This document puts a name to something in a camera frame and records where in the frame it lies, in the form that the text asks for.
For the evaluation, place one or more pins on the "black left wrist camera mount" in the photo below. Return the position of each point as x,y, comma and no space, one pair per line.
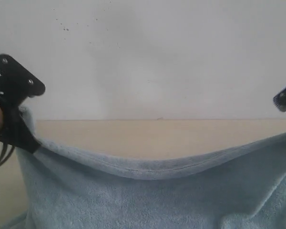
16,82

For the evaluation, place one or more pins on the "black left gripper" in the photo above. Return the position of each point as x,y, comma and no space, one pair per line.
12,125

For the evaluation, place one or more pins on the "light blue terry towel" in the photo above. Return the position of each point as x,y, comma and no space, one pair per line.
159,174

